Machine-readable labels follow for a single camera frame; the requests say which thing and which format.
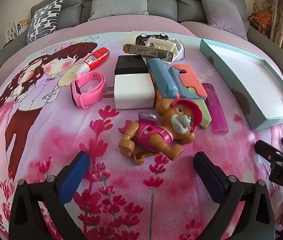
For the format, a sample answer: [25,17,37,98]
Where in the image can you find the plain grey pillow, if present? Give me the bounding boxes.
[89,0,149,22]

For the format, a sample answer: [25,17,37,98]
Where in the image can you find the pink tan toy dog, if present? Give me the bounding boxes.
[118,98,203,166]

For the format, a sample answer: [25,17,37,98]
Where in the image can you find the pink lighter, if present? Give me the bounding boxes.
[202,83,230,135]

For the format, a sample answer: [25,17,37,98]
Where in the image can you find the cartoon printed blanket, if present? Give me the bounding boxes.
[0,31,283,240]

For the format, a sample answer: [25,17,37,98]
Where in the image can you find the teal cardboard box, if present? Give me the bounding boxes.
[199,39,283,131]

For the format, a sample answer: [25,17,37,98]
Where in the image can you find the blue plastic case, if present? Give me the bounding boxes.
[146,58,179,99]

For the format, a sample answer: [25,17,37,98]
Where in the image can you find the gold rectangular box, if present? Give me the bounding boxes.
[123,43,174,62]

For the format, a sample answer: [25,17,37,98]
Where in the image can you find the orange bag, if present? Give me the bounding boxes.
[247,10,273,32]

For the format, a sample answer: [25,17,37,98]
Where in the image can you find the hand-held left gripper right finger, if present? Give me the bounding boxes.
[193,151,275,240]

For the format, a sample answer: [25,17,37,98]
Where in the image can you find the white charger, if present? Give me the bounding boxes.
[102,73,155,110]

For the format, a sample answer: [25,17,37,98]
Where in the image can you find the grey purple pillow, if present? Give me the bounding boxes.
[197,0,249,40]

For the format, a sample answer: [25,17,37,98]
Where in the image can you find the black charger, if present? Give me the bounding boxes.
[115,55,149,75]

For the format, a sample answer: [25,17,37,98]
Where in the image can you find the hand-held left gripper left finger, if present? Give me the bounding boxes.
[9,151,92,240]

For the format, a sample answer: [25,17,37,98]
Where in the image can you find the white rack with booklets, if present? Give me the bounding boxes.
[5,19,29,40]

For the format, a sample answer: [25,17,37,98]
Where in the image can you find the grey sofa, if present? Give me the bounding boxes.
[0,0,283,90]

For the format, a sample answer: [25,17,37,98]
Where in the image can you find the red glue bottle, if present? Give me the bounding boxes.
[76,47,110,76]

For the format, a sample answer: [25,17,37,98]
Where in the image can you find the blue coral toy knife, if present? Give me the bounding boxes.
[168,64,211,129]

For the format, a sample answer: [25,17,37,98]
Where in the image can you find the black toy car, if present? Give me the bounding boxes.
[135,32,168,52]

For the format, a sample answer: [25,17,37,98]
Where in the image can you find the pink quilted sofa cover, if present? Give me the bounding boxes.
[0,14,249,85]

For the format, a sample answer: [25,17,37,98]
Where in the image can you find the pink watch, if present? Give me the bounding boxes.
[71,70,106,109]

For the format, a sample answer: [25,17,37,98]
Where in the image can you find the black white patterned pillow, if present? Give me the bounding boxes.
[26,0,64,45]

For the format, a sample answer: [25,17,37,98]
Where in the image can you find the cream slotted plastic holder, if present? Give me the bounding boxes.
[145,37,177,63]

